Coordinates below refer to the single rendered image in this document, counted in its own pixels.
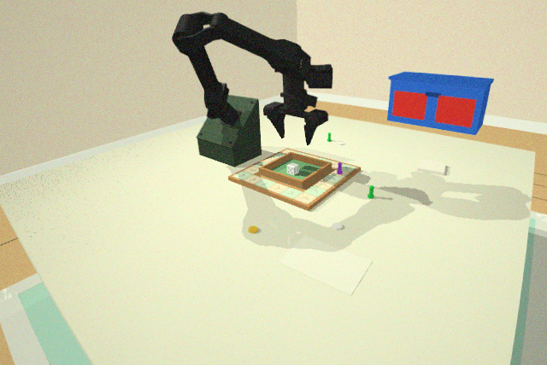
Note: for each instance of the grey die with black pips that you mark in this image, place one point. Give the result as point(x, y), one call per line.
point(293, 168)

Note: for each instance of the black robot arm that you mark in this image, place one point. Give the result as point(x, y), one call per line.
point(283, 56)

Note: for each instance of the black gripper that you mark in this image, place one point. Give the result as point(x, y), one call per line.
point(294, 105)

